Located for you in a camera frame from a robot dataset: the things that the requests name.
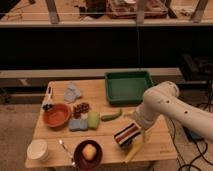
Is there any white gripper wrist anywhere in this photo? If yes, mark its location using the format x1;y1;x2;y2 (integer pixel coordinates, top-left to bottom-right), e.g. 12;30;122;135
133;107;154;143

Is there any blue sponge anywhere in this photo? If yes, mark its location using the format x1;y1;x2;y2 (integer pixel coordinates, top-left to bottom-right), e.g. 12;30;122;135
69;119;88;131

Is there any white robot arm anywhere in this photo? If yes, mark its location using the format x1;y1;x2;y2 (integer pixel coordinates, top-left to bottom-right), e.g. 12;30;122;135
132;81;213;142

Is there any red bowl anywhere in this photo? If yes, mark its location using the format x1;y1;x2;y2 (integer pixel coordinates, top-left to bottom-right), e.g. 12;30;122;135
42;103;71;128

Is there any striped cloth block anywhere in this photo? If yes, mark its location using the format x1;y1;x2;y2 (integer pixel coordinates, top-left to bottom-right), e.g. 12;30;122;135
114;123;141;148

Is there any green chili pepper toy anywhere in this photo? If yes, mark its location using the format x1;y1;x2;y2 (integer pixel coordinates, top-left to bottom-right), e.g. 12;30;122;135
101;109;123;122

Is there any green plastic tray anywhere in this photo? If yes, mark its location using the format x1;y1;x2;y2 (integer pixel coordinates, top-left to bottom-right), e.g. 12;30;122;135
105;71;153;105

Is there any light green block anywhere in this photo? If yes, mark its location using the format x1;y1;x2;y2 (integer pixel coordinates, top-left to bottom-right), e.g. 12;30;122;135
87;112;100;129

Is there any yellow apple toy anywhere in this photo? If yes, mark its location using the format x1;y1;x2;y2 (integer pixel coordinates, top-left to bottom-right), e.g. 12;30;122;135
82;144;97;161

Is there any dark maroon plate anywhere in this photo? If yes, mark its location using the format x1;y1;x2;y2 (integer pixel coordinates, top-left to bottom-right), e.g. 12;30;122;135
74;140;103;171

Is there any brown grape cluster toy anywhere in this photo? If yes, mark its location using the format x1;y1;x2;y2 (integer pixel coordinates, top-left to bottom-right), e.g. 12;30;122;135
73;102;90;118

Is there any light blue crumpled cloth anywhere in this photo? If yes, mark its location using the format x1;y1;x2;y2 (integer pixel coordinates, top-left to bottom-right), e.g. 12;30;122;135
64;83;82;103

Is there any metal spoon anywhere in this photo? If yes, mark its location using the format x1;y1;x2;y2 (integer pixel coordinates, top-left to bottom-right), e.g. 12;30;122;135
59;139;76;167

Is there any white cup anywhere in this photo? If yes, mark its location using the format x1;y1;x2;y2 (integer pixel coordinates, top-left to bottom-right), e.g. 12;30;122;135
27;139;49;161

